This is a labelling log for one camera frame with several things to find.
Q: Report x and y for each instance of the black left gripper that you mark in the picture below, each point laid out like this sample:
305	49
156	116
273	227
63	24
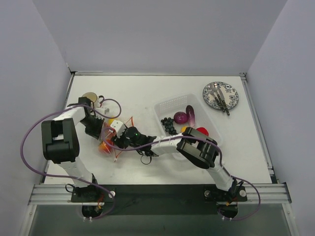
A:
97	123

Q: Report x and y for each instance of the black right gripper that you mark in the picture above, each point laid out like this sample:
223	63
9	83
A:
118	140

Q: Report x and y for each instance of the fake yellow lemon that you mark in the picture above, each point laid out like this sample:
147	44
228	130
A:
109	122

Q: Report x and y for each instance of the fake dark grape bunch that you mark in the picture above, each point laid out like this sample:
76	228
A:
168	124

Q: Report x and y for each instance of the purple fake onion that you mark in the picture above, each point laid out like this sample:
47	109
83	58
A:
180	117

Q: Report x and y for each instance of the fake purple eggplant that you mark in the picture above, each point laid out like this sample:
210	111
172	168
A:
191	115

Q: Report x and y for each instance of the fake red apple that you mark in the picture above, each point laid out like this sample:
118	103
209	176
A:
203	130

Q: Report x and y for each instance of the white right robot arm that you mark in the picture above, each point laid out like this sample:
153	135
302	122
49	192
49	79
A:
199	149

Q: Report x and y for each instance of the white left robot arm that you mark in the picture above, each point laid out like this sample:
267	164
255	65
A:
61	145

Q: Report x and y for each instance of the fake orange persimmon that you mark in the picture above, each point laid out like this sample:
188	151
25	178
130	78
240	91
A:
104	148

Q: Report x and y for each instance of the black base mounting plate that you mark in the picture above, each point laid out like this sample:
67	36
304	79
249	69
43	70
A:
159	207

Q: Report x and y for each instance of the blue floral plate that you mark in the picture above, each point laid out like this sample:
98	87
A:
231	96

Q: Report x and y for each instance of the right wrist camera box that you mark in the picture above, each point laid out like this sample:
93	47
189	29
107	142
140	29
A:
119	127

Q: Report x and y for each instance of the cream mug black handle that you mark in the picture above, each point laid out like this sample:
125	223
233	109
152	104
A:
95	100

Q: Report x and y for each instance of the metal fork dark handle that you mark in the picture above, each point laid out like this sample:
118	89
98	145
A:
222	97

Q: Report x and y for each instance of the metal spoon dark handle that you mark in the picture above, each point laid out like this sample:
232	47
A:
216	90

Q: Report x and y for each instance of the aluminium front rail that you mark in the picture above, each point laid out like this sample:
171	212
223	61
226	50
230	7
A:
48	194

